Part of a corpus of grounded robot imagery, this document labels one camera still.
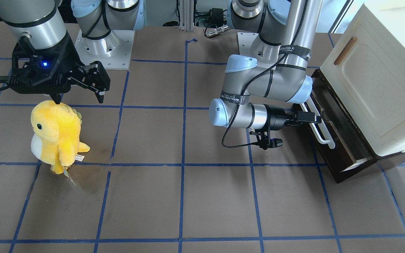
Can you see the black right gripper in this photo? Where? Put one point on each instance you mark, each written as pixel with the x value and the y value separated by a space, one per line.
pixel 71 55

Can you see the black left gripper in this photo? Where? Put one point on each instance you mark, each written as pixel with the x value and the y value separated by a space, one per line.
pixel 276 118

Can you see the dark wooden drawer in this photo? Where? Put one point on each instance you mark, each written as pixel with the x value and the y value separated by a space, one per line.
pixel 352 153

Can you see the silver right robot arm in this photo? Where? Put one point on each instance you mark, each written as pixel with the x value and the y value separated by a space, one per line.
pixel 103 23

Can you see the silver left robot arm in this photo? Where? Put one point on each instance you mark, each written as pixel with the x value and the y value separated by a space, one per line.
pixel 276 68

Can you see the yellow plush dinosaur toy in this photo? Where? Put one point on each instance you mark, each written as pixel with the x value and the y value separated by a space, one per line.
pixel 56 140

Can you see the cream plastic cabinet box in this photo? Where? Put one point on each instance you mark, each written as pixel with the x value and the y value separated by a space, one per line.
pixel 367 71

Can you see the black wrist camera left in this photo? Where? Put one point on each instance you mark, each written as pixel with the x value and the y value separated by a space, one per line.
pixel 264 141

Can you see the aluminium frame post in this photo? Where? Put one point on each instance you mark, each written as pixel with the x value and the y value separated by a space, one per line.
pixel 186 13

